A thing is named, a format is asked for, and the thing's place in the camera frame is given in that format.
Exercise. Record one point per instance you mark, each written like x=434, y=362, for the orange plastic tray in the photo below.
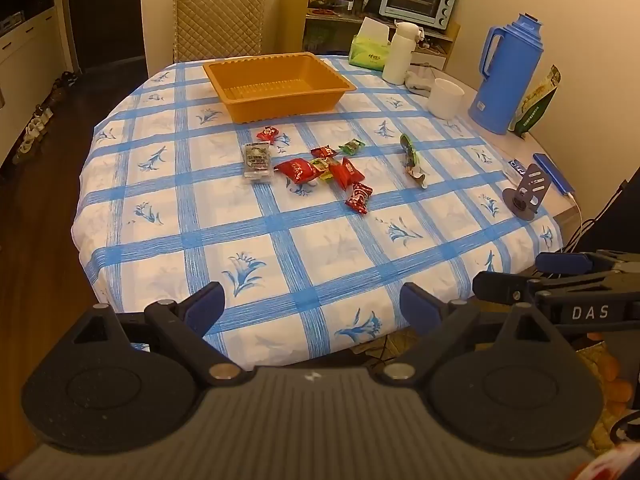
x=280, y=97

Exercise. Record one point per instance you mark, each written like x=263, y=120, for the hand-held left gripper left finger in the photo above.
x=205, y=307

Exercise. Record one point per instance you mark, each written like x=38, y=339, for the blue power bank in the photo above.
x=552, y=172

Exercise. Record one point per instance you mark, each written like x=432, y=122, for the blue thermos jug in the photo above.
x=510, y=80

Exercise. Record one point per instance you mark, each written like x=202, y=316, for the green snack packet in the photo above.
x=407, y=147

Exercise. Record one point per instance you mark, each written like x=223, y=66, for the green tissue pack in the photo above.
x=367, y=55

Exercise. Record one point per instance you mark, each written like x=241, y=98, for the blue checked tablecloth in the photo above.
x=300, y=240

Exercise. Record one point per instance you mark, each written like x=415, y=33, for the grey phone stand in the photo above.
x=532, y=190

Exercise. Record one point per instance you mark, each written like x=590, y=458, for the dark wooden door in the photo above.
x=105, y=15

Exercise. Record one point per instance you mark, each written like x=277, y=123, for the green snack bag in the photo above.
x=537, y=105

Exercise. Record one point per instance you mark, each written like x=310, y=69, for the white insulated bottle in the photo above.
x=397, y=60

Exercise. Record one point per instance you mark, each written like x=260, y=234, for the chair with quilted beige cover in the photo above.
x=220, y=20

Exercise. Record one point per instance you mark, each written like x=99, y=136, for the grey cloth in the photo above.
x=417, y=82

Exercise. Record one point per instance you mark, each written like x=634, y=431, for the red pillow snack packet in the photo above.
x=349, y=172
x=296, y=169

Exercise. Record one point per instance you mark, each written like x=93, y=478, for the small red candy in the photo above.
x=267, y=133

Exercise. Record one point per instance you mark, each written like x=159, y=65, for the small blue white packet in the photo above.
x=515, y=167

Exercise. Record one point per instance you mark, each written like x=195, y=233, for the white cup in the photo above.
x=445, y=100

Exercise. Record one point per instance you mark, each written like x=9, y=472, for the small red snack packet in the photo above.
x=324, y=151

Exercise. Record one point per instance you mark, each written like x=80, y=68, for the silver snack packet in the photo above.
x=417, y=176

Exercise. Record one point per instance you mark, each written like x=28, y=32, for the row of shoes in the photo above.
x=37, y=120

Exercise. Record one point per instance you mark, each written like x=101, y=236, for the white cabinet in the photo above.
x=25, y=60

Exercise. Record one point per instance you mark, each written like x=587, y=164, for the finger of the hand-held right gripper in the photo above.
x=562, y=263
x=500, y=287

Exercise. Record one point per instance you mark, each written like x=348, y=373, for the clear grey snack packet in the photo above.
x=256, y=160

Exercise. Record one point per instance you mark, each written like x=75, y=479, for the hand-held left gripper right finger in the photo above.
x=420, y=307

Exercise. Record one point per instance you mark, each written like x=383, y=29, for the red white candy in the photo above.
x=359, y=197

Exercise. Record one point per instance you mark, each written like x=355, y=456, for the wooden shelf unit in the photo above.
x=290, y=15

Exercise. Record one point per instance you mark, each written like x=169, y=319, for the red scissors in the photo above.
x=321, y=10

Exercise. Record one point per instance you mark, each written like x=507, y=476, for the yellow green candy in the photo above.
x=322, y=167

